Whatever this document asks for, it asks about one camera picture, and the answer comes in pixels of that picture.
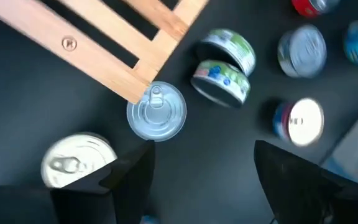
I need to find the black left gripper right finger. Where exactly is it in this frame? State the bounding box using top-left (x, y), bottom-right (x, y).
top-left (253, 139), bottom-right (358, 224)

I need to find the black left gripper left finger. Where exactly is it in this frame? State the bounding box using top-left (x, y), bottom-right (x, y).
top-left (50, 139), bottom-right (157, 224)

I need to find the wooden slatted shelf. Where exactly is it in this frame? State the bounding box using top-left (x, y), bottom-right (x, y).
top-left (0, 0), bottom-right (210, 105)

